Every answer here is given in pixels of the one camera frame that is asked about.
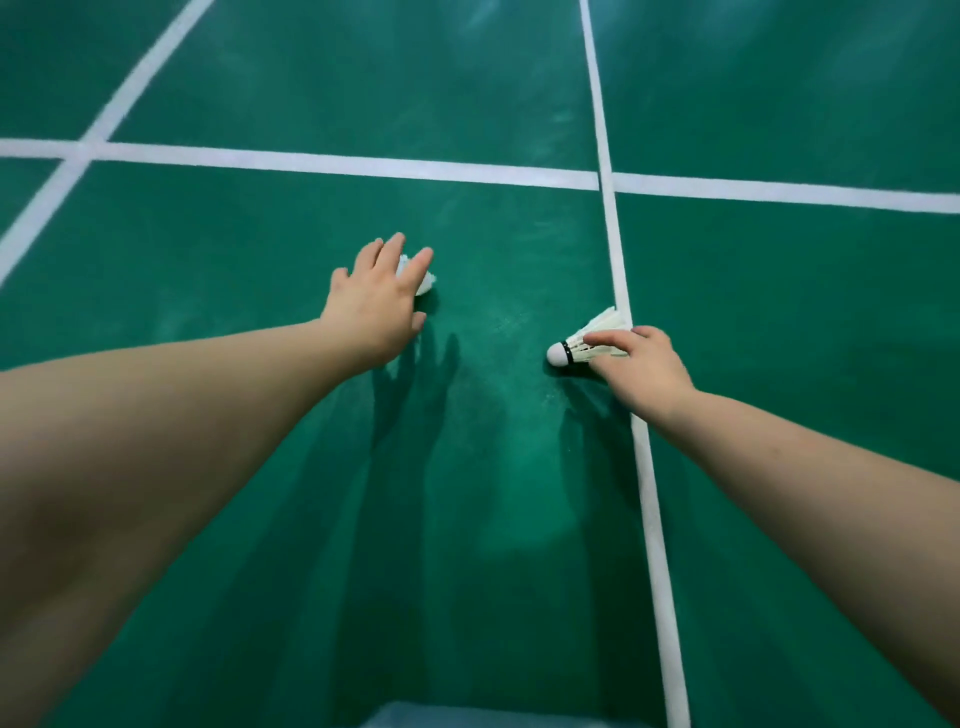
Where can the person's left middle finger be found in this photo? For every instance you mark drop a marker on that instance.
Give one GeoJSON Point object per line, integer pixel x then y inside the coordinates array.
{"type": "Point", "coordinates": [391, 252]}

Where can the person's right forearm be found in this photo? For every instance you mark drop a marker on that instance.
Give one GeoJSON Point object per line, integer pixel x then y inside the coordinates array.
{"type": "Point", "coordinates": [825, 510]}

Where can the person's left little finger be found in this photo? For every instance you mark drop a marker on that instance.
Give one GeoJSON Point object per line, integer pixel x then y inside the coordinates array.
{"type": "Point", "coordinates": [338, 277]}

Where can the person's left hand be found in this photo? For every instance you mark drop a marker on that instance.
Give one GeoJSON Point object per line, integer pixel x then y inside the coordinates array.
{"type": "Point", "coordinates": [369, 315]}

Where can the person's right thumb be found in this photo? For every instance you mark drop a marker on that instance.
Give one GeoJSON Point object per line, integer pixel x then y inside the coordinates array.
{"type": "Point", "coordinates": [613, 341]}

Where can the person's left thumb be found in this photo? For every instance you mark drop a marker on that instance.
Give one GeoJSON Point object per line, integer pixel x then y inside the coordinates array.
{"type": "Point", "coordinates": [418, 322]}

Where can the person's left forearm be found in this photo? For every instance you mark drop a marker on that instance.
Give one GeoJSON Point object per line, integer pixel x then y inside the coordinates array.
{"type": "Point", "coordinates": [150, 450]}

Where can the white feather shuttlecock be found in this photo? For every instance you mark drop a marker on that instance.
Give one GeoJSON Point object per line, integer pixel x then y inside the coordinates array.
{"type": "Point", "coordinates": [574, 351]}
{"type": "Point", "coordinates": [426, 283]}

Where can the person's right hand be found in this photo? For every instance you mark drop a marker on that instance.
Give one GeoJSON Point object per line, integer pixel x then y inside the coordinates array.
{"type": "Point", "coordinates": [651, 375]}

